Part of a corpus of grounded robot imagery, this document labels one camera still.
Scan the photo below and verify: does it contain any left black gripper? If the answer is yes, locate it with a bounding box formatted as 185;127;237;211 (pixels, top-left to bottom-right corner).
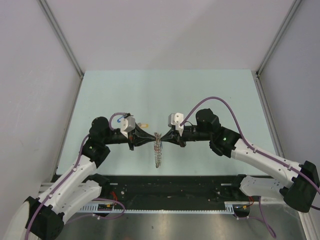
103;122;156;151

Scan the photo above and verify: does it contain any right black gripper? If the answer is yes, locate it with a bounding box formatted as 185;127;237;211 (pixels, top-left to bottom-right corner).
161;125;211;148

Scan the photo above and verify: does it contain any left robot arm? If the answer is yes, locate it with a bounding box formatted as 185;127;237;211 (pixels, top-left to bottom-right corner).
23;114;156;240

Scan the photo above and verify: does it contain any key with yellow tag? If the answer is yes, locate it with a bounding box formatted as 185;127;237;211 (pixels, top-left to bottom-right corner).
137;122;149;129

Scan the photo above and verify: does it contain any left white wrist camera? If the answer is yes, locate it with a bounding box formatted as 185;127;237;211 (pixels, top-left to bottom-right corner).
120;115;136;139

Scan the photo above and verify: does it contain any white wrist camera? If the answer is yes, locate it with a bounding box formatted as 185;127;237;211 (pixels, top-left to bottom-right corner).
120;115;136;139
168;112;184;134

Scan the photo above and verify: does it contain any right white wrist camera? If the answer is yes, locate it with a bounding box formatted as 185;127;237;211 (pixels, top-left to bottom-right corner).
168;112;184;134

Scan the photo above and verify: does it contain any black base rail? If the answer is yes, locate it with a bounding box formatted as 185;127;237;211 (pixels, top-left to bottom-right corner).
51;174;292;211

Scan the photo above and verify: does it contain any grey cable duct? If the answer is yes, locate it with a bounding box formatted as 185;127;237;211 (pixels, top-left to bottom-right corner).
77;202;237;215

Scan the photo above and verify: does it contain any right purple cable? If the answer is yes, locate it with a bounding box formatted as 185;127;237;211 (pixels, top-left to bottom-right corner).
181;96;320;238

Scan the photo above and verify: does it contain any left aluminium frame post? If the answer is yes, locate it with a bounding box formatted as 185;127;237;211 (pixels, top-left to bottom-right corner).
36;0;84;80

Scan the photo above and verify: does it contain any aluminium frame post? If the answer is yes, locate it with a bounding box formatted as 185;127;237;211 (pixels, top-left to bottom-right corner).
36;0;84;80
255;0;304;78

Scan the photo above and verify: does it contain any right aluminium frame post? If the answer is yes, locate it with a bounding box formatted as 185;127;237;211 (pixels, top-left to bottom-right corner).
255;0;304;78

